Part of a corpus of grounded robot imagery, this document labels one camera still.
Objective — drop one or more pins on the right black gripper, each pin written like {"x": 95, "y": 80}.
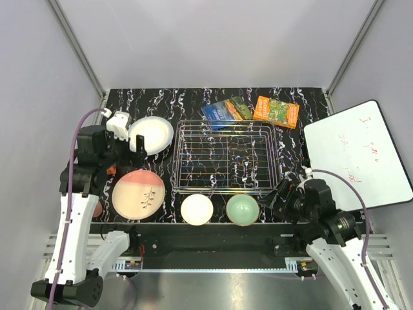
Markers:
{"x": 286, "y": 188}

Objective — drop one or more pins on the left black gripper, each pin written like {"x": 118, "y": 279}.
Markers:
{"x": 131, "y": 158}

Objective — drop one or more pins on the green ceramic bowl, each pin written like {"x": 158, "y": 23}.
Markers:
{"x": 242, "y": 210}

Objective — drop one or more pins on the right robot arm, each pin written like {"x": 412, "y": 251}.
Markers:
{"x": 332, "y": 238}

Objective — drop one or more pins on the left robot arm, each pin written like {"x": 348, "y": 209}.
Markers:
{"x": 73, "y": 278}

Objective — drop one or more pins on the orange mug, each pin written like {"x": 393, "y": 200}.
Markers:
{"x": 111, "y": 170}

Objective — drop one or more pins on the white paper plate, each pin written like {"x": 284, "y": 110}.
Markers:
{"x": 157, "y": 132}

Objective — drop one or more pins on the pink cream floral plate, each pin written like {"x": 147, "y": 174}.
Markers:
{"x": 138, "y": 195}

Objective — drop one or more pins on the pink cup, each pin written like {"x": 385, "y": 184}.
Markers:
{"x": 98, "y": 210}

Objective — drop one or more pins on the orange green book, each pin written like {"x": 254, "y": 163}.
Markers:
{"x": 278, "y": 112}

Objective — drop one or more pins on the orange bowl white inside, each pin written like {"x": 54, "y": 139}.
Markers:
{"x": 197, "y": 209}

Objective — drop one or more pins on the white whiteboard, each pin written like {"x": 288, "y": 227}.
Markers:
{"x": 354, "y": 153}

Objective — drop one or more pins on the blue landscape book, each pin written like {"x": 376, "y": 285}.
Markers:
{"x": 227, "y": 112}

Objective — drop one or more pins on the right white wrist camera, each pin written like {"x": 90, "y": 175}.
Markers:
{"x": 303, "y": 178}

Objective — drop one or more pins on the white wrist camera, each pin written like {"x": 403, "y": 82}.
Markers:
{"x": 118, "y": 124}
{"x": 303, "y": 178}

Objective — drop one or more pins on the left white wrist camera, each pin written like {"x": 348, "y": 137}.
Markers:
{"x": 118, "y": 124}

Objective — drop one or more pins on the metal wire dish rack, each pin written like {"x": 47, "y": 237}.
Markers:
{"x": 225, "y": 157}

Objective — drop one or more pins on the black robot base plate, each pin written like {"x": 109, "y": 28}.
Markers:
{"x": 178, "y": 246}

